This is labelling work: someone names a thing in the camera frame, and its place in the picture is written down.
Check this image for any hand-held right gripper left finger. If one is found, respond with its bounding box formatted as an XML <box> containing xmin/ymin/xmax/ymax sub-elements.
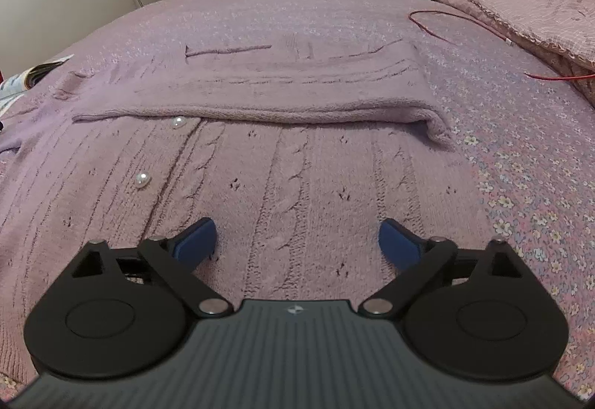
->
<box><xmin>70</xmin><ymin>217</ymin><xmax>234</xmax><ymax>317</ymax></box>

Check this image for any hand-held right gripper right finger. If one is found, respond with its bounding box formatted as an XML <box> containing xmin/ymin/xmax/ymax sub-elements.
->
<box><xmin>359</xmin><ymin>218</ymin><xmax>531</xmax><ymax>317</ymax></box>

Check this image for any pink fluffy towel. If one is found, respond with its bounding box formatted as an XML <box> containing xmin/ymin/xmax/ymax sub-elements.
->
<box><xmin>0</xmin><ymin>39</ymin><xmax>505</xmax><ymax>393</ymax></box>

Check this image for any white cloth with orange trim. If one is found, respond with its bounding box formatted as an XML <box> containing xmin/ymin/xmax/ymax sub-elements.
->
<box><xmin>0</xmin><ymin>54</ymin><xmax>75</xmax><ymax>113</ymax></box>

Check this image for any floral purple bedspread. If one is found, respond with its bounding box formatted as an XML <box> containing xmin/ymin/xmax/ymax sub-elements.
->
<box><xmin>0</xmin><ymin>0</ymin><xmax>595</xmax><ymax>409</ymax></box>

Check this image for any pink ruffled quilt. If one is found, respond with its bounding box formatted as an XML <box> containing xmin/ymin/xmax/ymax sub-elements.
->
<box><xmin>434</xmin><ymin>0</ymin><xmax>595</xmax><ymax>108</ymax></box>

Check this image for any red cable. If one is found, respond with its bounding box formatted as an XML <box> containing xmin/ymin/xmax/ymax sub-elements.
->
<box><xmin>409</xmin><ymin>10</ymin><xmax>595</xmax><ymax>82</ymax></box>

